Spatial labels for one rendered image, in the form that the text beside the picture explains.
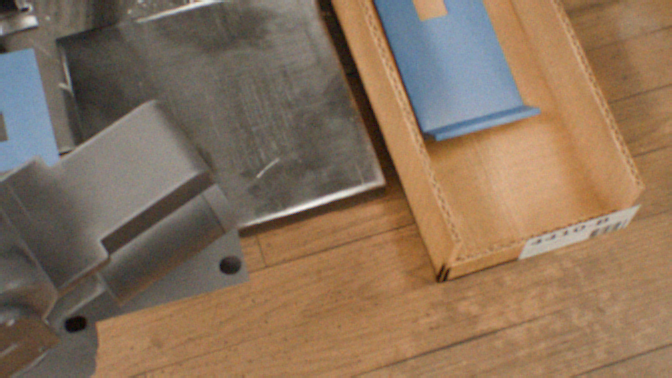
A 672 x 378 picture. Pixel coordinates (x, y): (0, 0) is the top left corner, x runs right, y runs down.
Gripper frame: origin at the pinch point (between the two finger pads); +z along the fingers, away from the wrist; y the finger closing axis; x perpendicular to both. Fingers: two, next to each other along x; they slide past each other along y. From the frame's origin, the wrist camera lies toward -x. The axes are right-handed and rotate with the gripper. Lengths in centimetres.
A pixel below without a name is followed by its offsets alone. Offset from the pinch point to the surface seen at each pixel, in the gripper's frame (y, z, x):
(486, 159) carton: -1.2, 10.8, -29.7
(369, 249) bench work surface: -4.8, 9.9, -20.8
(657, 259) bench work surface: -9.7, 7.4, -38.1
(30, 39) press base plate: 13.3, 18.4, -3.7
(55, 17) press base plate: 14.4, 18.9, -5.6
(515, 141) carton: -0.5, 11.1, -32.0
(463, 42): 6.5, 13.8, -30.9
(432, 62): 5.7, 13.5, -28.5
